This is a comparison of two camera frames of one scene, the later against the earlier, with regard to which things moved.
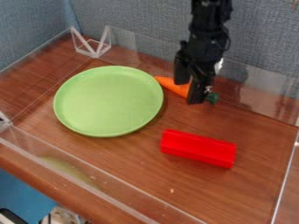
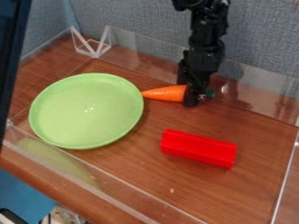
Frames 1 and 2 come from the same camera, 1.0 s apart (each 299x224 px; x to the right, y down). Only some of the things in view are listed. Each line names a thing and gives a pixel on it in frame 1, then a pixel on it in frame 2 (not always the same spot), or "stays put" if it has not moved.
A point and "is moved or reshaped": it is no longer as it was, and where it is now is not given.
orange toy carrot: [168, 83] -> [174, 93]
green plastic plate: [107, 101] is moved or reshaped
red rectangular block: [199, 148] stays put
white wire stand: [90, 47] stays put
